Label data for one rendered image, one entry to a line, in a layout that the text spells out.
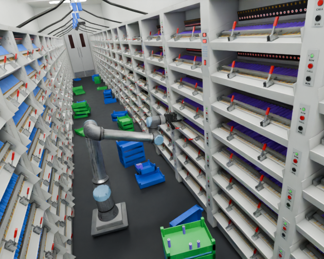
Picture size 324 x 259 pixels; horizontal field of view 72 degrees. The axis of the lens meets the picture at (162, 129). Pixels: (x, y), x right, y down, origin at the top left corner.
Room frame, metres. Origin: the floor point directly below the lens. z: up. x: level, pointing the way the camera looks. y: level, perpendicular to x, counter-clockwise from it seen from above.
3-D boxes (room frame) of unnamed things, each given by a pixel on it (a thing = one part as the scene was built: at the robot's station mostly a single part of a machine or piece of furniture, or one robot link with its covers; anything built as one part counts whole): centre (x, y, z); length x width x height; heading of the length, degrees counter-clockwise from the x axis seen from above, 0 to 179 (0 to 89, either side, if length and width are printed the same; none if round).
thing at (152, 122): (1.93, 0.07, 0.82); 0.12 x 0.09 x 0.10; 107
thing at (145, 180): (2.16, 0.21, 0.04); 0.30 x 0.20 x 0.08; 108
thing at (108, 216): (1.59, 0.58, 0.15); 0.19 x 0.19 x 0.10
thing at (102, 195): (1.60, 0.59, 0.29); 0.17 x 0.15 x 0.18; 16
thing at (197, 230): (1.02, -0.08, 0.36); 0.30 x 0.20 x 0.08; 99
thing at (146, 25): (2.80, 0.01, 0.87); 0.20 x 0.09 x 1.74; 108
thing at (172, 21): (2.13, -0.20, 0.87); 0.20 x 0.09 x 1.74; 108
